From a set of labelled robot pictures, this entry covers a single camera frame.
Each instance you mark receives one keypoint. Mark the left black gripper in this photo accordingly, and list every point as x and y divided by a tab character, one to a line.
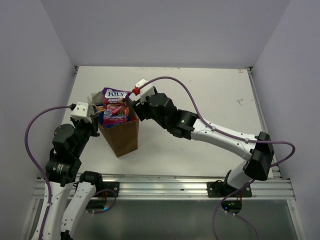
94	125

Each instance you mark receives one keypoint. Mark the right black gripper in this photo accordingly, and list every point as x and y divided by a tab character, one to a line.
140	108

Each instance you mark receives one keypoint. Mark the purple Fox's candy bag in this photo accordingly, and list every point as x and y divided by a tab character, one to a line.
116	110

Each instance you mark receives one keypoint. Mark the brown paper bag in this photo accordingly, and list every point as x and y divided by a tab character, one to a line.
122	138

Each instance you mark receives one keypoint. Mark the blue Burts chips bag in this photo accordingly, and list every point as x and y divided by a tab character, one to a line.
97	109

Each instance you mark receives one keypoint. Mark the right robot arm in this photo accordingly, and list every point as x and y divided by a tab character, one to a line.
255	150

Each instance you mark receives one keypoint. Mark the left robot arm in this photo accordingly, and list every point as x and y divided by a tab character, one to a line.
66	198

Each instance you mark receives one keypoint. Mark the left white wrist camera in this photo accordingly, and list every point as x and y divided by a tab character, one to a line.
81	112

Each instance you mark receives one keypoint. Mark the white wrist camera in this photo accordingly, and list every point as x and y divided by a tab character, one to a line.
81	112
144	90

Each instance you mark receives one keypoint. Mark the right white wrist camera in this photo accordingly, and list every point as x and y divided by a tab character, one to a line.
144	90

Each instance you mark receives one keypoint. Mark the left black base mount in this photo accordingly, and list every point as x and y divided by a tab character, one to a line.
106	197

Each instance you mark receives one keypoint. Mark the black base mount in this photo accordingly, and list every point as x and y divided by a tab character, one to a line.
219	189
106	197

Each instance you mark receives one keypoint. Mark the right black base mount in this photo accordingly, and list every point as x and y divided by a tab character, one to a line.
219	189

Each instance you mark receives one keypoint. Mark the aluminium rail frame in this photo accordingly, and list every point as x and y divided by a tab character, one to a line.
152	187

